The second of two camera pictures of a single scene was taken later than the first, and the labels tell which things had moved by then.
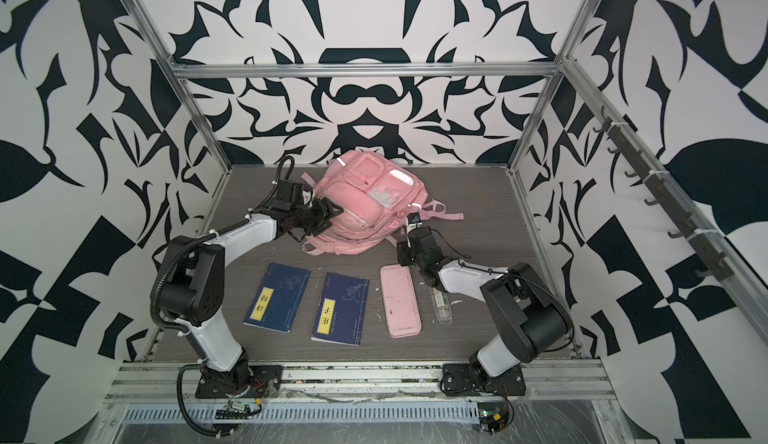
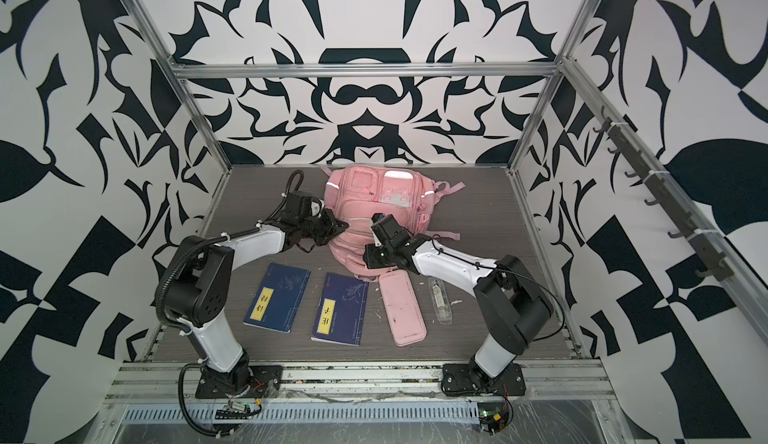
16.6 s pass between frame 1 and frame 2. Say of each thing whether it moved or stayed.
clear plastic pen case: stayed
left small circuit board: stayed
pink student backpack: moved
